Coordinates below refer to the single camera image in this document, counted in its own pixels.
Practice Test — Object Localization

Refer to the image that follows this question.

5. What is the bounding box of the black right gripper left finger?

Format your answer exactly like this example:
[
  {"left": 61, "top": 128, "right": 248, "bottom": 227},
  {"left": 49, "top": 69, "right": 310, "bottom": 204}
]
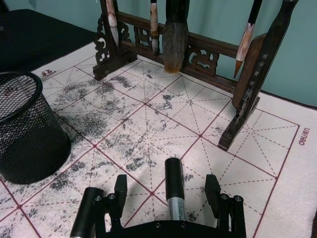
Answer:
[{"left": 95, "top": 174, "right": 128, "bottom": 233}]

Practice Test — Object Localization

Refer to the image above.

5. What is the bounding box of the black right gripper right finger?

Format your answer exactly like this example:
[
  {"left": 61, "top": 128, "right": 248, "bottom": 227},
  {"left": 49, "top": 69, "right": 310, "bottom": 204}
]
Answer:
[{"left": 204, "top": 174, "right": 246, "bottom": 233}]

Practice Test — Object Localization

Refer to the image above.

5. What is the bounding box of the black cylinder with silver band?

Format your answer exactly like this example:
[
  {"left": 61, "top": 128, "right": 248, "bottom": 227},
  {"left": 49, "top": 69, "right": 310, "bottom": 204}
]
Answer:
[{"left": 164, "top": 157, "right": 187, "bottom": 222}]

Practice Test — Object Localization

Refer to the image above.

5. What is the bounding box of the white felt mat red grid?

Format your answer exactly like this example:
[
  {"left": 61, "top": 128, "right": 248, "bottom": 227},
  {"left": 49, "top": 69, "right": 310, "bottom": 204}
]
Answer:
[{"left": 0, "top": 42, "right": 317, "bottom": 238}]

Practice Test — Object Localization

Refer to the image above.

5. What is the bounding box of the dark carved wooden brush rack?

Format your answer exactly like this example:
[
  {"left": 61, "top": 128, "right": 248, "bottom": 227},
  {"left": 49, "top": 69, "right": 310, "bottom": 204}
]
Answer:
[{"left": 92, "top": 0, "right": 300, "bottom": 151}]

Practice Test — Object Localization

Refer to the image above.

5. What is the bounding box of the black mesh pen holder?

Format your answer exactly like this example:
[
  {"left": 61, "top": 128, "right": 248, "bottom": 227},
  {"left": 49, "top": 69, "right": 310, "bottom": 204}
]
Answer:
[{"left": 0, "top": 71, "right": 72, "bottom": 185}]

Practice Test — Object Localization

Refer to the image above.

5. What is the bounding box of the large grey brown bristle brush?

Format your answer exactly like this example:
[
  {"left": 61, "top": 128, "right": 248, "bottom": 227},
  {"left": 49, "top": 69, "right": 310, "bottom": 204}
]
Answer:
[{"left": 161, "top": 0, "right": 190, "bottom": 74}]

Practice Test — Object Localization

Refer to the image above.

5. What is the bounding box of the black table cloth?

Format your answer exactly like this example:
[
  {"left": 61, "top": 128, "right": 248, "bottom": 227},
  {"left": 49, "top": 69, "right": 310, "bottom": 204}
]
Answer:
[{"left": 0, "top": 8, "right": 100, "bottom": 75}]

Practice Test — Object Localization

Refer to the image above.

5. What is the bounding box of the marbled handle orange tip brush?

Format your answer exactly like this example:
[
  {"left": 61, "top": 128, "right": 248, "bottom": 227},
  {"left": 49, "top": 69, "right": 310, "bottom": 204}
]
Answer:
[{"left": 233, "top": 0, "right": 263, "bottom": 80}]

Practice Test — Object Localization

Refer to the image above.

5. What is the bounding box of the small marbled handle brush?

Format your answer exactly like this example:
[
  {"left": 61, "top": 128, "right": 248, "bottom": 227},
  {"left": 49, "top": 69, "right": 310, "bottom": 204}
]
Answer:
[{"left": 149, "top": 0, "right": 160, "bottom": 57}]

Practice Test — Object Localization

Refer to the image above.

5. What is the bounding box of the marbled handle white tip brush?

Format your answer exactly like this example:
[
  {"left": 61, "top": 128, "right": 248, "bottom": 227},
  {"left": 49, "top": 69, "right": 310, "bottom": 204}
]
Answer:
[{"left": 106, "top": 0, "right": 120, "bottom": 48}]

